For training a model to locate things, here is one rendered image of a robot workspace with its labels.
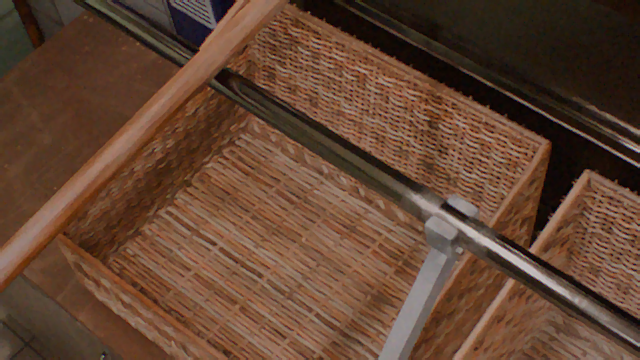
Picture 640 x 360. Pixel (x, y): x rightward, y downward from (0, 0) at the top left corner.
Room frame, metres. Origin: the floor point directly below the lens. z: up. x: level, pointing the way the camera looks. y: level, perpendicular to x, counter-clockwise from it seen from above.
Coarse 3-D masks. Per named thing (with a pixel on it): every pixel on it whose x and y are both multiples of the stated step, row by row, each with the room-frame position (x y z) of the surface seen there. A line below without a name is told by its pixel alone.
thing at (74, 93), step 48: (48, 48) 1.56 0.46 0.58; (96, 48) 1.53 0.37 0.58; (144, 48) 1.51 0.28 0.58; (0, 96) 1.46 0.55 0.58; (48, 96) 1.44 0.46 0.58; (96, 96) 1.41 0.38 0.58; (144, 96) 1.39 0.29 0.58; (0, 144) 1.35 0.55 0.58; (48, 144) 1.33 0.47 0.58; (96, 144) 1.30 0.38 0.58; (0, 192) 1.24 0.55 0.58; (48, 192) 1.22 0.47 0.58; (0, 240) 1.14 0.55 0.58; (48, 288) 1.03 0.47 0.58; (48, 336) 1.17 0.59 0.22; (96, 336) 0.92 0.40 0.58; (144, 336) 0.91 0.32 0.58
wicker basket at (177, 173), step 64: (256, 64) 1.28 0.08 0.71; (320, 64) 1.19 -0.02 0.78; (384, 64) 1.11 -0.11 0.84; (192, 128) 1.19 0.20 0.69; (256, 128) 1.25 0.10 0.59; (384, 128) 1.08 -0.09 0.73; (512, 128) 0.94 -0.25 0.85; (128, 192) 1.10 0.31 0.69; (192, 192) 1.15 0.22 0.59; (256, 192) 1.12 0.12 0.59; (320, 192) 1.10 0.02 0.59; (448, 192) 0.97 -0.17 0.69; (512, 192) 0.85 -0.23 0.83; (128, 256) 1.05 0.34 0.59; (192, 256) 1.02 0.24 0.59; (256, 256) 1.00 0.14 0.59; (320, 256) 0.98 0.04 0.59; (384, 256) 0.95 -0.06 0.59; (128, 320) 0.93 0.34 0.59; (192, 320) 0.91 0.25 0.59; (256, 320) 0.89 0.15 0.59; (320, 320) 0.87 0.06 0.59; (384, 320) 0.84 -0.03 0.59; (448, 320) 0.75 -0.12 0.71
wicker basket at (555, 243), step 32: (576, 192) 0.82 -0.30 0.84; (608, 192) 0.81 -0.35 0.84; (576, 224) 0.82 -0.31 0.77; (608, 224) 0.80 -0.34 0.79; (544, 256) 0.78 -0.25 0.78; (576, 256) 0.81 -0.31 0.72; (608, 256) 0.78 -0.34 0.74; (512, 288) 0.73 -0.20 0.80; (608, 288) 0.76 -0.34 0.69; (480, 320) 0.70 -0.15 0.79; (512, 320) 0.73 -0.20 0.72; (544, 320) 0.78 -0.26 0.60; (576, 320) 0.77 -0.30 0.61; (480, 352) 0.68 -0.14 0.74; (512, 352) 0.73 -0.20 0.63; (544, 352) 0.74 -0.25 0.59; (576, 352) 0.73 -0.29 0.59; (608, 352) 0.72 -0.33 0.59
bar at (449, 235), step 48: (96, 0) 1.00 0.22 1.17; (192, 48) 0.89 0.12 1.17; (240, 96) 0.81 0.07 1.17; (336, 144) 0.71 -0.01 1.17; (384, 192) 0.65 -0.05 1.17; (432, 192) 0.64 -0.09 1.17; (432, 240) 0.59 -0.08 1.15; (480, 240) 0.57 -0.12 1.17; (432, 288) 0.57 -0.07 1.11; (528, 288) 0.52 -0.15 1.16; (576, 288) 0.50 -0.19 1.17; (624, 336) 0.45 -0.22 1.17
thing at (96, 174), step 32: (256, 0) 0.90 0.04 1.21; (288, 0) 0.91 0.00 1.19; (224, 32) 0.87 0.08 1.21; (256, 32) 0.87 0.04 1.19; (192, 64) 0.83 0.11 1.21; (224, 64) 0.84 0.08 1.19; (160, 96) 0.80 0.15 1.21; (192, 96) 0.80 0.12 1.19; (128, 128) 0.76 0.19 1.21; (160, 128) 0.77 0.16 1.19; (96, 160) 0.73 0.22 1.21; (128, 160) 0.74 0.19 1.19; (64, 192) 0.70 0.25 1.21; (96, 192) 0.71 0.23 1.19; (32, 224) 0.67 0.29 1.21; (64, 224) 0.67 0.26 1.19; (0, 256) 0.64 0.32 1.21; (32, 256) 0.64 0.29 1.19; (0, 288) 0.62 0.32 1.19
